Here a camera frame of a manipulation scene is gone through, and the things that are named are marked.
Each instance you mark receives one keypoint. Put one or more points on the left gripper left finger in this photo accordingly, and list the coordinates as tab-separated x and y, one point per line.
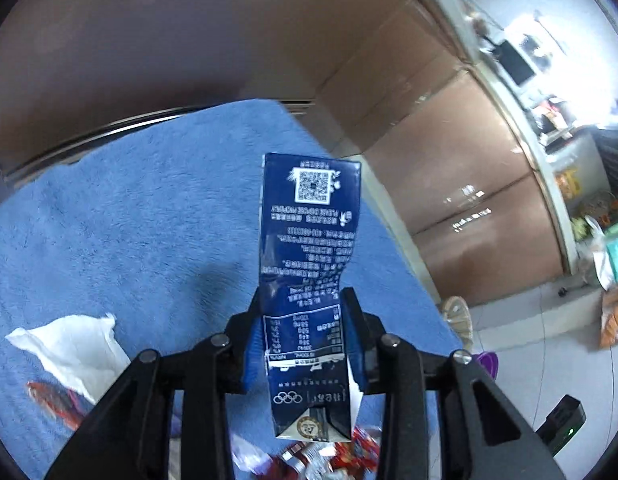
127	434

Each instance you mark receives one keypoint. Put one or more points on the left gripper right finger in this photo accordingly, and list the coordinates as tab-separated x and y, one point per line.
481	433

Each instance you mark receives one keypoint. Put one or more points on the white tissue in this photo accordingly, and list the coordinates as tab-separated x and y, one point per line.
79	351

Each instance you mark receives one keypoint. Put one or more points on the blue milk carton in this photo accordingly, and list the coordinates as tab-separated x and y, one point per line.
309	215

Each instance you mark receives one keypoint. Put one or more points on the beige trash bin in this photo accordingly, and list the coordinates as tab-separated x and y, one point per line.
455	312

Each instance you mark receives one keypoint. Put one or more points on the brown kitchen cabinets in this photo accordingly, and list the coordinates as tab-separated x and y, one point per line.
397	84

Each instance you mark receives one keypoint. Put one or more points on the clear wrapper red strip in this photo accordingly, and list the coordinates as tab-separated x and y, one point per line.
58	402

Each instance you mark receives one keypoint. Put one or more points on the purple plastic lid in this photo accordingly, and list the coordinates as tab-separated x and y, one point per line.
490	361

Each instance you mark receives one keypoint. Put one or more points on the red snack wrapper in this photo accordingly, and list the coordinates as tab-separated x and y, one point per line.
355	459

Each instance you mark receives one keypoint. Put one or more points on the white microwave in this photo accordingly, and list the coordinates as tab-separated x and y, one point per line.
527	49

